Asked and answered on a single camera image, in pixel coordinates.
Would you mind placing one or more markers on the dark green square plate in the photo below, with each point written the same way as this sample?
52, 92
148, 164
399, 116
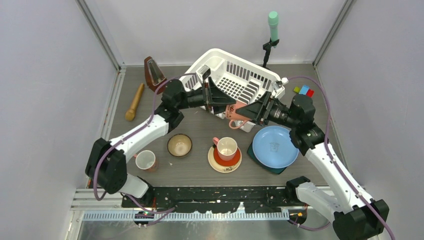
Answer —
250, 153

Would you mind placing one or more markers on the green microphone on stand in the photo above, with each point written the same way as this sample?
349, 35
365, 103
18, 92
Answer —
273, 22

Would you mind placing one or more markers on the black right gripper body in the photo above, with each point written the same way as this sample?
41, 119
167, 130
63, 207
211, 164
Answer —
267, 110

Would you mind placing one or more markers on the colourful toy blocks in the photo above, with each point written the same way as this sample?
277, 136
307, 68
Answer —
304, 90

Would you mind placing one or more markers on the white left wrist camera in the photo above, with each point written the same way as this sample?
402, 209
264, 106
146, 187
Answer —
203, 72

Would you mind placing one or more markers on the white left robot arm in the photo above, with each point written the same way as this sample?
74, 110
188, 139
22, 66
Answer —
107, 163

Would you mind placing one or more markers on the pink cup white inside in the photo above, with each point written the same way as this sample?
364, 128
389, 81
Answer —
227, 147

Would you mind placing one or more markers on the orange saucer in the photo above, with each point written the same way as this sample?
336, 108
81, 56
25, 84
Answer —
227, 163

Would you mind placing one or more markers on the pink mug with handle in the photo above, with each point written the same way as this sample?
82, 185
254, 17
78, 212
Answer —
230, 113

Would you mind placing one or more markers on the light blue plate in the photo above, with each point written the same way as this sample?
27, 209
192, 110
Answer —
272, 147

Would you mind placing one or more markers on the cream patterned plate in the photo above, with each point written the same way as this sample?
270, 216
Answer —
216, 166

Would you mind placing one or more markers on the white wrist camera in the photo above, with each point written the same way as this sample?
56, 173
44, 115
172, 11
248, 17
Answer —
278, 87
203, 72

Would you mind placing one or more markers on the white mug pink handle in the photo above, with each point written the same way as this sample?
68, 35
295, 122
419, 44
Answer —
146, 160

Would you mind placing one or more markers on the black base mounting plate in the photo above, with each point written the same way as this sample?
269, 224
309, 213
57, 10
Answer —
214, 199

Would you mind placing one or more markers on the brown ceramic bowl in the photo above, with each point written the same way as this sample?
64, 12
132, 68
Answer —
179, 145

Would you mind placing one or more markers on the wooden rolling pin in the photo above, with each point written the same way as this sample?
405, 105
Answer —
132, 110

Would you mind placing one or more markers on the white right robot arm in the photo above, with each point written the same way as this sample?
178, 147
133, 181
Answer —
353, 213

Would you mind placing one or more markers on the white plastic dish rack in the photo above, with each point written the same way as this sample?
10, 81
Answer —
239, 78

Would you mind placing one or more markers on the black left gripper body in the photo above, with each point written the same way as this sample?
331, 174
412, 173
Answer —
206, 96

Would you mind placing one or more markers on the brown wooden metronome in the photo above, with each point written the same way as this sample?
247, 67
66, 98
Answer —
153, 74

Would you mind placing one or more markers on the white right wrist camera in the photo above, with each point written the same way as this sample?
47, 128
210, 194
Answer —
278, 87

